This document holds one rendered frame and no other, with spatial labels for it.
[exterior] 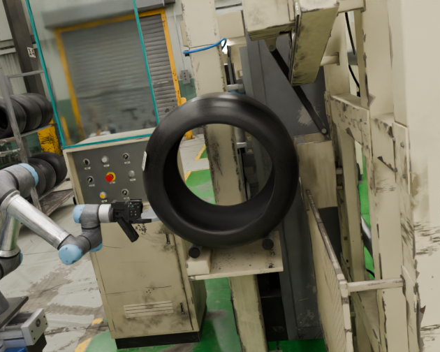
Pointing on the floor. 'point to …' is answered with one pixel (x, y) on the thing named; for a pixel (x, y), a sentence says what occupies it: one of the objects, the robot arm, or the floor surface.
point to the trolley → (7, 104)
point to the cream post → (223, 159)
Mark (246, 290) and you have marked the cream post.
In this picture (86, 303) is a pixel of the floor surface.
